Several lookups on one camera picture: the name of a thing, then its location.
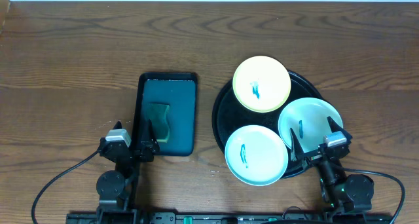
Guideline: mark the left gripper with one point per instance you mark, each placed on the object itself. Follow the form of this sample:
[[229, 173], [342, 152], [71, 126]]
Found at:
[[131, 149]]

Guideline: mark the green yellow sponge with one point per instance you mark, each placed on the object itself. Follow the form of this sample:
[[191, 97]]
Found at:
[[157, 113]]

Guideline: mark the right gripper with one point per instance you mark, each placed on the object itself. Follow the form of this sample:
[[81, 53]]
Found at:
[[313, 157]]

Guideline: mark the round black tray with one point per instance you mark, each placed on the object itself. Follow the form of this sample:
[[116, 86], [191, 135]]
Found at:
[[229, 114]]

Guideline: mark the yellow plate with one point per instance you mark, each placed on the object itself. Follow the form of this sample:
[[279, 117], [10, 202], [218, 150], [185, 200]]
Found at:
[[261, 84]]

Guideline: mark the pale green plate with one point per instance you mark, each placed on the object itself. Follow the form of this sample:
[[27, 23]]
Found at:
[[256, 155], [308, 119]]

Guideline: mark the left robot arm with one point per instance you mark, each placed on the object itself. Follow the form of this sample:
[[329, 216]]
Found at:
[[117, 188]]

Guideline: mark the dark rectangular tray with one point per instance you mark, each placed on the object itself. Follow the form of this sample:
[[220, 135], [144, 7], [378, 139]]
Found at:
[[178, 91]]

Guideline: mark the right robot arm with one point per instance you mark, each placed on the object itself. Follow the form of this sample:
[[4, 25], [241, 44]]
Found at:
[[347, 195]]

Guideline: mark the pale green plate front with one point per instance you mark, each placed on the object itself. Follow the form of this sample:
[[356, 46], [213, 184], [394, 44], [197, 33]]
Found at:
[[256, 155]]

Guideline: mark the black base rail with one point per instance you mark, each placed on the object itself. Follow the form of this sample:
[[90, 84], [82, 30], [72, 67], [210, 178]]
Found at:
[[172, 218]]

